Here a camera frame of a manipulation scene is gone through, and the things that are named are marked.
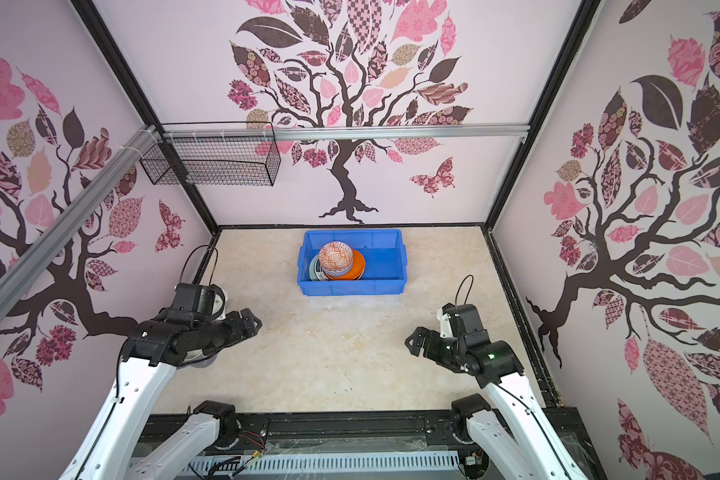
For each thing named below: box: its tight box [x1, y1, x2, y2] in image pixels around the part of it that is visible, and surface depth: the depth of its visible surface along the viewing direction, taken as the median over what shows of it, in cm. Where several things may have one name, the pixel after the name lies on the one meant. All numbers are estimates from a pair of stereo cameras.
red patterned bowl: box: [318, 241, 353, 271], surface depth 102 cm
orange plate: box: [324, 249, 366, 280], surface depth 102 cm
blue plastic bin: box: [297, 229, 408, 296], surface depth 105 cm
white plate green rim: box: [309, 254, 329, 281], surface depth 103 cm
